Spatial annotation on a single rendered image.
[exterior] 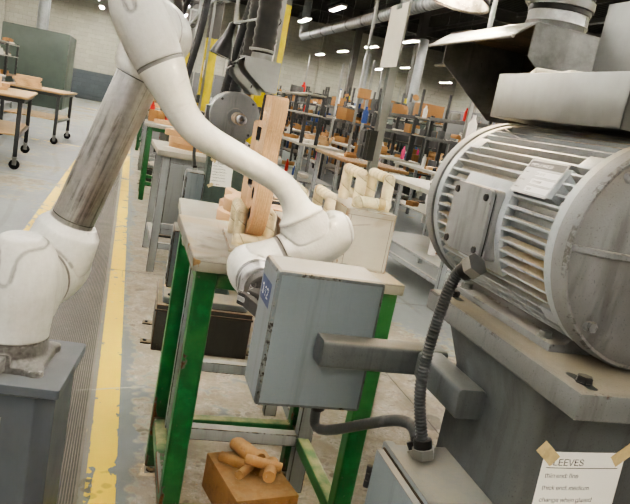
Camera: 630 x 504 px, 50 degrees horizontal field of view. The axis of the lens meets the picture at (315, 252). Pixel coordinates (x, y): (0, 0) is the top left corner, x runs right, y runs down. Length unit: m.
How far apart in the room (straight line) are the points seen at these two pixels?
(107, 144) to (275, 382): 0.83
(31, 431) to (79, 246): 0.42
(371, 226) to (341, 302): 0.98
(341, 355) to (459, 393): 0.17
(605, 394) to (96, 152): 1.22
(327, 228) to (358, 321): 0.51
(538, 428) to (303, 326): 0.34
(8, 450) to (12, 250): 0.41
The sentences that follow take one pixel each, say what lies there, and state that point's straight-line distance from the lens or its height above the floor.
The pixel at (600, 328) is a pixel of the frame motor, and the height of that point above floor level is 1.17.
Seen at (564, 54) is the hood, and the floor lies 1.49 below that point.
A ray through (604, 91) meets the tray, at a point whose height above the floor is 1.42.
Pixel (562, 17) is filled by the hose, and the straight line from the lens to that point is 1.20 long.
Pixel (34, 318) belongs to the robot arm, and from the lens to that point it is 1.53.
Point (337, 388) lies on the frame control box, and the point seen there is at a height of 0.96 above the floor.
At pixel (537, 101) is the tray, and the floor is 1.40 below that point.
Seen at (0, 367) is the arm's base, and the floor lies 0.72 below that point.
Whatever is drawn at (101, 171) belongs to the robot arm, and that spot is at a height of 1.12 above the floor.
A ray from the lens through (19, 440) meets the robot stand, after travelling 1.56.
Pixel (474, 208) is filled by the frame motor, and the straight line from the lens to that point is 0.88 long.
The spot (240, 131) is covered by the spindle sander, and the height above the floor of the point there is 1.18.
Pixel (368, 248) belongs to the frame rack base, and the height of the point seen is 1.00.
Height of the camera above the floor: 1.33
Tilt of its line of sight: 11 degrees down
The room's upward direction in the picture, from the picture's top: 11 degrees clockwise
